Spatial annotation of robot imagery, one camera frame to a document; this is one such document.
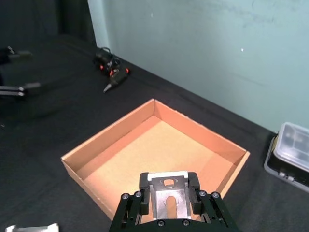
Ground black corded tool orange parts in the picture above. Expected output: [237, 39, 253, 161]
[93, 46, 131, 94]

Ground black rack with steel bars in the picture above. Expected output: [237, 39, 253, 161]
[0, 45, 57, 121]

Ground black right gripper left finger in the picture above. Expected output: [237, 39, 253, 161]
[108, 172, 152, 232]

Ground shallow brown cardboard tray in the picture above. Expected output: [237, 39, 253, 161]
[60, 98, 251, 222]

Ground white plastic piece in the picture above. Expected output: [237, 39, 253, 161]
[4, 223, 60, 232]

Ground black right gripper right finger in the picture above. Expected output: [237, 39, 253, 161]
[188, 172, 242, 232]

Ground clear plastic case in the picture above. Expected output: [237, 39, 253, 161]
[264, 121, 309, 194]

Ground black table cloth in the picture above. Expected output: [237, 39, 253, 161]
[0, 33, 309, 232]

